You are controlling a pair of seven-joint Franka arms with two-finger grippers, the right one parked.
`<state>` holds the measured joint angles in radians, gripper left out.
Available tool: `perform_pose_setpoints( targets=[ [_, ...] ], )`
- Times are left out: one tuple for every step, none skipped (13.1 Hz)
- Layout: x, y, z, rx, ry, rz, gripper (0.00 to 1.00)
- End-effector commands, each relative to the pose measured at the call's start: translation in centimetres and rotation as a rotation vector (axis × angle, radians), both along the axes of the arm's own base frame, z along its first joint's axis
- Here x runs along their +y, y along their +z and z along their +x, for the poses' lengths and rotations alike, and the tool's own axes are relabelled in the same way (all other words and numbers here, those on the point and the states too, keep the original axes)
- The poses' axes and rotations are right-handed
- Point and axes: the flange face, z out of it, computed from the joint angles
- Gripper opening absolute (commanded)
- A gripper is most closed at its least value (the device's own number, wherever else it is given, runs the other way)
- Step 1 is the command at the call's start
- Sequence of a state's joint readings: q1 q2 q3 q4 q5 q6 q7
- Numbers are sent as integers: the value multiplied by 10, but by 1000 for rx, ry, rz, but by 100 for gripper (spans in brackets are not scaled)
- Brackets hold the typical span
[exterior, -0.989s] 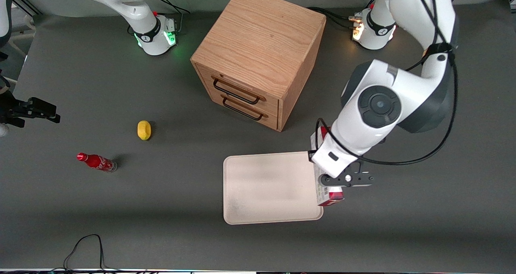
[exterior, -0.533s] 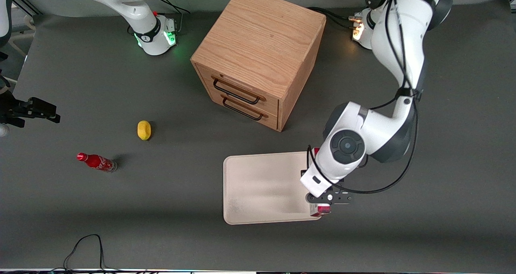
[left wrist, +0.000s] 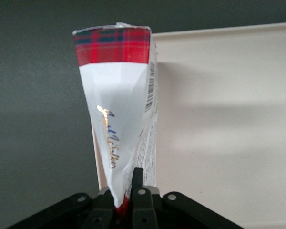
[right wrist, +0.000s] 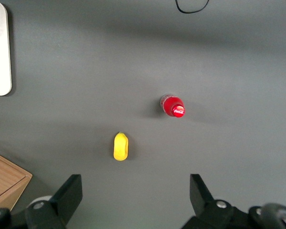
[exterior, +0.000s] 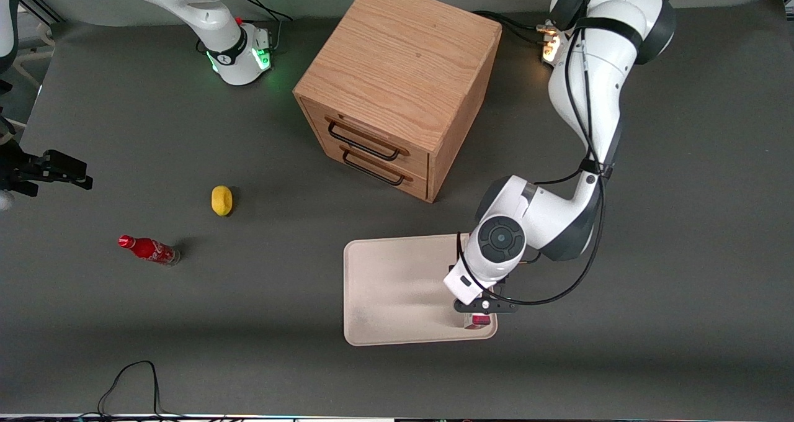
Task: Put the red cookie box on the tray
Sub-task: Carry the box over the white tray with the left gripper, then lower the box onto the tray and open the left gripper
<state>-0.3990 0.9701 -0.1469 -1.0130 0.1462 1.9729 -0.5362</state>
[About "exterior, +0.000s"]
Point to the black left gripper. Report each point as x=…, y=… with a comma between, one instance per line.
x=499, y=289

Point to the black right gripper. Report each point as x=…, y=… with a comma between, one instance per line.
x=26, y=169

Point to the red cookie box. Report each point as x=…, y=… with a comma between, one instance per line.
x=481, y=320

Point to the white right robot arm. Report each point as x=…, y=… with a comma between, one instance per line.
x=211, y=12

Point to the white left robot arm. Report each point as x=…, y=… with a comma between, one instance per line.
x=595, y=80

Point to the beige rectangular tray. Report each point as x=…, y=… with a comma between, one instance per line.
x=397, y=288

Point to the red cola bottle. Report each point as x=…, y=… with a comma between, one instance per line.
x=149, y=249

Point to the wooden drawer front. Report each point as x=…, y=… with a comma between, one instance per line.
x=412, y=155
x=415, y=183

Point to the yellow lemon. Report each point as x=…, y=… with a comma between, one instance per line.
x=221, y=200

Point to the wooden drawer cabinet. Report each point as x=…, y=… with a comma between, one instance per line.
x=397, y=62

